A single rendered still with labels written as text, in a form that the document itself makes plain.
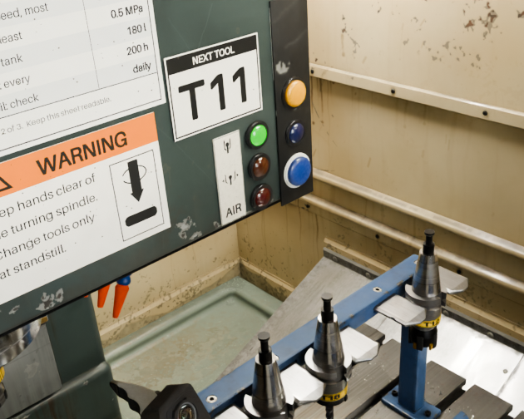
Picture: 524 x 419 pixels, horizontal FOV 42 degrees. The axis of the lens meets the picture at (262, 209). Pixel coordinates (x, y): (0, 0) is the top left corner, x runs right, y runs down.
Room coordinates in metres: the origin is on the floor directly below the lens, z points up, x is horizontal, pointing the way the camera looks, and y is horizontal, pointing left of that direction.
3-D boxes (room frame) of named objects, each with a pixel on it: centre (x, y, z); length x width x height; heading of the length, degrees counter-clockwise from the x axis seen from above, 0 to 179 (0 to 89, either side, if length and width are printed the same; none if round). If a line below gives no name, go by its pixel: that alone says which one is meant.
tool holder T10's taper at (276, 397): (0.64, 0.01, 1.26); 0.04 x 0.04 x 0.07
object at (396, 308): (0.82, -0.20, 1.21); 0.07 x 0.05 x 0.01; 40
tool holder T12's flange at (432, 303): (0.86, -0.24, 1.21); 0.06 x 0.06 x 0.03
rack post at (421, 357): (0.93, -0.25, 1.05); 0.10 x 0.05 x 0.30; 40
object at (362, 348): (0.75, -0.12, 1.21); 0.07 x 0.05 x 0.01; 40
